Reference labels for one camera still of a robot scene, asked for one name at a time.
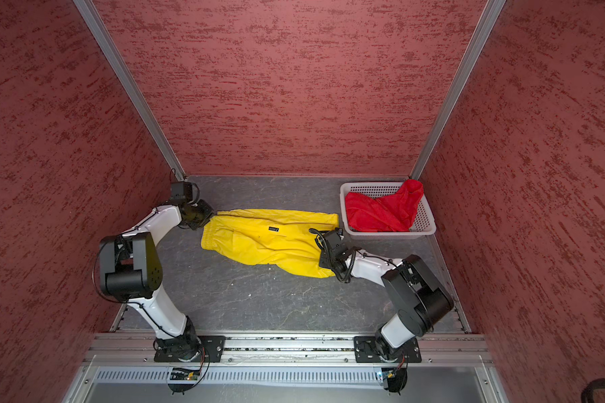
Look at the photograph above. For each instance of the right small circuit board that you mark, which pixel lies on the right small circuit board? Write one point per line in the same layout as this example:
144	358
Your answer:
393	380

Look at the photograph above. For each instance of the left aluminium corner post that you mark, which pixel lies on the left aluminium corner post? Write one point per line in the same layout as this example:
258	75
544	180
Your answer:
97	27

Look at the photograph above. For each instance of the aluminium corner post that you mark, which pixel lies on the aluminium corner post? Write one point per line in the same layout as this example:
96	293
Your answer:
97	27
483	29

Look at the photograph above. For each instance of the small circuit board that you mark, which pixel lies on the small circuit board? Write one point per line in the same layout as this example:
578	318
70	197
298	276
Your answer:
393	380
185	374

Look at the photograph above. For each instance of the white plastic laundry basket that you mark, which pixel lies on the white plastic laundry basket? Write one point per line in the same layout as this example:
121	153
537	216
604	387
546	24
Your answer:
424	224

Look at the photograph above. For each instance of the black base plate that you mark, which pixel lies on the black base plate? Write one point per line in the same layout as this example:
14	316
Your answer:
189	351
371	349

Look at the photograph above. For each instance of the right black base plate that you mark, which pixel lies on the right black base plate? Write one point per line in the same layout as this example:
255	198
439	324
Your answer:
371	349

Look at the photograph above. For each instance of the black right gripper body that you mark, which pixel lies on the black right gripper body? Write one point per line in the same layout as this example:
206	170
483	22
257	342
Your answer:
327	259

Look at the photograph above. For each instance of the aluminium front rail frame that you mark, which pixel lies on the aluminium front rail frame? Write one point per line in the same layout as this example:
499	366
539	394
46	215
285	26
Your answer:
278	359

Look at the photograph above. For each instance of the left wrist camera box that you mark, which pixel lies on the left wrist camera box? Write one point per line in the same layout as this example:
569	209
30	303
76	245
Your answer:
184	192

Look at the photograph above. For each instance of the left small circuit board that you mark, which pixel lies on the left small circuit board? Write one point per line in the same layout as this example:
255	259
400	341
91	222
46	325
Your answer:
185	374

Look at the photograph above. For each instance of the right aluminium corner post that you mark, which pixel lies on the right aluminium corner post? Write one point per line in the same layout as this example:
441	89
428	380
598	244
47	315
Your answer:
483	29

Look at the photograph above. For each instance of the yellow shorts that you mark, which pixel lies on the yellow shorts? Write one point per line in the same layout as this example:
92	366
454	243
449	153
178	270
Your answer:
270	237

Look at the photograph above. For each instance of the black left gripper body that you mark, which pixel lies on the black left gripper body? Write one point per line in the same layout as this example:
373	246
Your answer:
200	214

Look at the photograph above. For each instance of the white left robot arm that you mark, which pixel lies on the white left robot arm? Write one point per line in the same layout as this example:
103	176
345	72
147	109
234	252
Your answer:
130	272

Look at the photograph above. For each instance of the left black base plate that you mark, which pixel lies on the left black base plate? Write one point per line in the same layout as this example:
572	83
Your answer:
189	351

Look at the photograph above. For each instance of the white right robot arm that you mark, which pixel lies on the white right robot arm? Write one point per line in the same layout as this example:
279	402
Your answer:
419	298

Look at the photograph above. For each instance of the red shorts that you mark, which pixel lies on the red shorts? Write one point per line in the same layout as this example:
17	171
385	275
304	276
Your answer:
393	213

